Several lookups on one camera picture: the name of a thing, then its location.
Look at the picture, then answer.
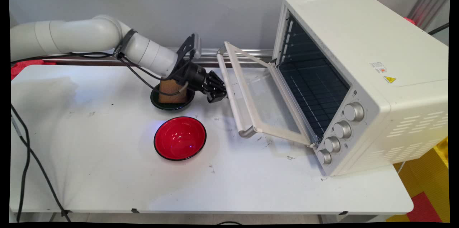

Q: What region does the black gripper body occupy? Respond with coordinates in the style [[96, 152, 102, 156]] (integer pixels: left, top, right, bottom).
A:
[[176, 61, 209, 93]]

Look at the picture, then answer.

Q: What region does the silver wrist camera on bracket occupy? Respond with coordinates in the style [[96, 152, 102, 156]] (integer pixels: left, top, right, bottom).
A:
[[175, 33, 202, 64]]

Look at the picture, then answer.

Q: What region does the thin black cable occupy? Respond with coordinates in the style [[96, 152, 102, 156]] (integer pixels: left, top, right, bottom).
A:
[[427, 23, 450, 36]]

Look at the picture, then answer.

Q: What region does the metal oven wire rack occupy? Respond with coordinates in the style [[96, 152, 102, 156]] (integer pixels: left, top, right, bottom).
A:
[[280, 60, 350, 139]]

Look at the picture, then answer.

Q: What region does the red bowl with black rim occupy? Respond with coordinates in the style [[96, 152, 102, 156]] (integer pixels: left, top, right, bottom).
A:
[[154, 116, 207, 161]]

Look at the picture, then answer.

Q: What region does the white label sticker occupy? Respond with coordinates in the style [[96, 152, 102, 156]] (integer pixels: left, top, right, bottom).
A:
[[370, 62, 388, 75]]

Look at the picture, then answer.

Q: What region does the brown bread slice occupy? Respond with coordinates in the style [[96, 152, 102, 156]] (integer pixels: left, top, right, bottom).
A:
[[158, 79, 188, 104]]

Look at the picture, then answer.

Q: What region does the aluminium post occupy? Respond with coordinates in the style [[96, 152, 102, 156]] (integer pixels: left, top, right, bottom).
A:
[[408, 0, 451, 30]]

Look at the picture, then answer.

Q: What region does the black floor cable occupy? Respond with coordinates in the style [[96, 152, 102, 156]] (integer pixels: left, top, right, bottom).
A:
[[10, 103, 71, 222]]

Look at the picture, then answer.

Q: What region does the red cloth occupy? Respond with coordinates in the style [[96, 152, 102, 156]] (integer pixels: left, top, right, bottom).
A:
[[10, 60, 57, 80]]

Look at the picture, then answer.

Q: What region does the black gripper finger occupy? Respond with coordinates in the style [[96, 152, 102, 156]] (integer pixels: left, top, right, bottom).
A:
[[206, 71, 227, 92], [204, 85, 228, 104]]

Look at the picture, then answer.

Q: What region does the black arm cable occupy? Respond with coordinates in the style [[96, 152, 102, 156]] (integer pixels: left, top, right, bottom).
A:
[[10, 52, 188, 96]]

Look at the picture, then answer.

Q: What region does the large silver oven knob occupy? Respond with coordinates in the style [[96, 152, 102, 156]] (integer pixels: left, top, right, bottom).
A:
[[344, 102, 365, 122]]

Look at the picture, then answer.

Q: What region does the white toaster oven body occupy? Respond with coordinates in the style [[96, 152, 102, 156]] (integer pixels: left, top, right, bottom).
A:
[[272, 0, 449, 177]]

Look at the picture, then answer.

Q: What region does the white glass oven door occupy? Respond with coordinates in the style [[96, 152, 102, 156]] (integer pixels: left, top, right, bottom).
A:
[[216, 41, 318, 146]]

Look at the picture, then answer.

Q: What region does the dark green plate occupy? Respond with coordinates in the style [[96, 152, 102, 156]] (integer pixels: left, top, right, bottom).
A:
[[150, 83, 195, 111]]

